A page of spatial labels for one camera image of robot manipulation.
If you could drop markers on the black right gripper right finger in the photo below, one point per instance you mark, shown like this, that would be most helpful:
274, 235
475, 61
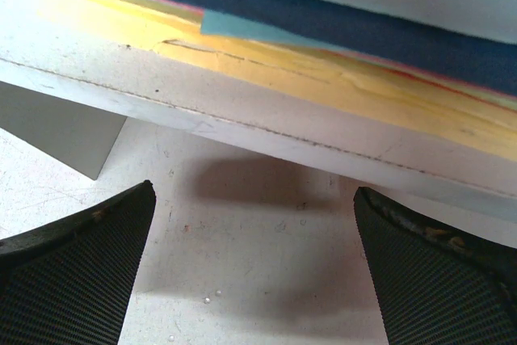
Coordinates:
435, 284

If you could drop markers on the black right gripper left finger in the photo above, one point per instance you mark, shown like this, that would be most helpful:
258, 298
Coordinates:
70, 281

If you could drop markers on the white wooden bookshelf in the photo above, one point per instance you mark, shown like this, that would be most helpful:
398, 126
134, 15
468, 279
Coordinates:
44, 57

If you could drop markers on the dark blue paper sheet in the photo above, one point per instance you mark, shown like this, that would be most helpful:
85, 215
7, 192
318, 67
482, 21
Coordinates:
473, 60

